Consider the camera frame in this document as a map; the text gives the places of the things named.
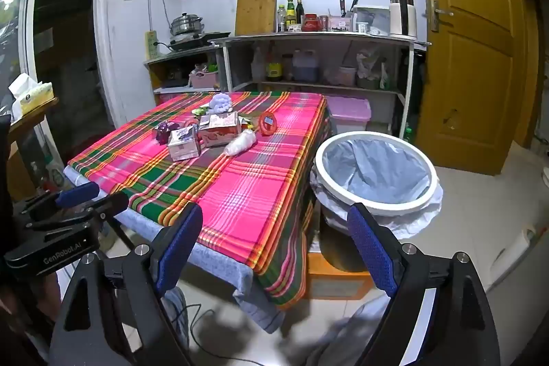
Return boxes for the yellow tissue box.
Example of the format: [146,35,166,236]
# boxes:
[9,73,56,116]

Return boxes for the large soy sauce bottle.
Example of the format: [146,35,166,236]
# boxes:
[266,42,284,81]

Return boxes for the red white carton box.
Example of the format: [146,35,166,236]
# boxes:
[198,111,240,148]

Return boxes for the black floor cable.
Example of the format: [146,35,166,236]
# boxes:
[189,304,301,362]

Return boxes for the white rimmed trash bin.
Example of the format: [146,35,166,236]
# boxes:
[313,131,439,272]

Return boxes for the low wooden cabinet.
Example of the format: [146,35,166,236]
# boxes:
[143,46,226,101]

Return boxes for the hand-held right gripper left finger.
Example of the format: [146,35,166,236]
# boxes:
[50,202,203,366]

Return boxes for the dark liquid plastic jug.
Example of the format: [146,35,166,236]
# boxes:
[294,49,320,83]

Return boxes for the metal door handle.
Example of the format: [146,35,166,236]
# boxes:
[429,0,454,33]

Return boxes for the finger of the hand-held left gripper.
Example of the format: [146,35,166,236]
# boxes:
[23,181,100,216]
[26,192,129,232]

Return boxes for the pink woven basket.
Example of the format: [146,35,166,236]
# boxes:
[189,66,220,89]

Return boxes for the small pink white carton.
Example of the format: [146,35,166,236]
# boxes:
[167,127,201,162]

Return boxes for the white electric kettle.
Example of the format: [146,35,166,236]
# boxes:
[389,0,418,38]

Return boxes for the clear plastic storage box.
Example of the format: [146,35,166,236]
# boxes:
[352,5,391,34]

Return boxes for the person's grey trousers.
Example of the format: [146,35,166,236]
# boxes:
[300,297,391,366]

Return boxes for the purple snack wrapper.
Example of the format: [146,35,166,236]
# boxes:
[155,121,180,144]

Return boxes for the wooden side table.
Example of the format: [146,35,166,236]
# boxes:
[6,98,58,199]

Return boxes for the black induction cooker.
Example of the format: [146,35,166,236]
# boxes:
[167,32,215,51]

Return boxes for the yellow wooden door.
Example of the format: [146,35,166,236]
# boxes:
[412,0,539,176]

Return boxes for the steel steamer pot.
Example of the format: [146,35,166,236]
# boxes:
[169,12,203,37]

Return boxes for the pink lidded storage box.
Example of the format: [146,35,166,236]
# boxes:
[324,95,372,135]

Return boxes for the white plastic bag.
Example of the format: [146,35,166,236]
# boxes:
[223,130,258,157]

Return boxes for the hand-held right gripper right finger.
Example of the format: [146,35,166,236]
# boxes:
[347,203,500,366]

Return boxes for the white plastic tub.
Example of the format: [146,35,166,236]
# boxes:
[337,66,358,87]

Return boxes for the purple white fluffy ball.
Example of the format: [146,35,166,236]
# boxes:
[209,92,233,111]

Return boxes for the crumpled plastic bags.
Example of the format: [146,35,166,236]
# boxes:
[356,49,389,90]

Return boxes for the orange cardboard box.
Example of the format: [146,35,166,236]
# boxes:
[306,239,374,300]

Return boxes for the red round container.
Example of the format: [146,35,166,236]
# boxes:
[258,111,277,135]

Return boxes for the white shelf unit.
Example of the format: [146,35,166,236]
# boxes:
[210,32,432,141]

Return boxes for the pink plaid tablecloth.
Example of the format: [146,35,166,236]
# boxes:
[69,91,333,309]

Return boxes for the white plastic bottle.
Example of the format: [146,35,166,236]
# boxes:
[251,48,266,81]

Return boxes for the white paper roll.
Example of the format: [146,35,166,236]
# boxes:
[489,222,539,268]

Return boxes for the bamboo cutting board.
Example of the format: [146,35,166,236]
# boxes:
[235,0,278,36]

